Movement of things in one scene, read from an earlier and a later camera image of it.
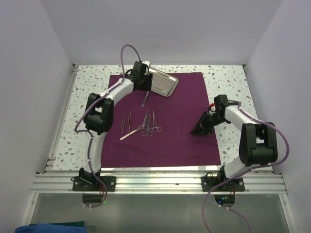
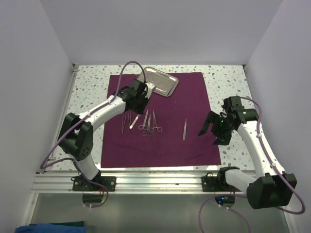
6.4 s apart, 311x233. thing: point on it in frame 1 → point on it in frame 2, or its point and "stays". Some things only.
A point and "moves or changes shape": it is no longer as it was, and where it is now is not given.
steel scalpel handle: [145, 98] moves or changes shape
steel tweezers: [129, 123] stays
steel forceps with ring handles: [159, 128] stays
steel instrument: [140, 127] → [134, 121]
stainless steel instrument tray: [163, 83] stays
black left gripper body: [146, 83] → [140, 104]
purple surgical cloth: [150, 129] stays
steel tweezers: [123, 124] stays
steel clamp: [145, 127] stays
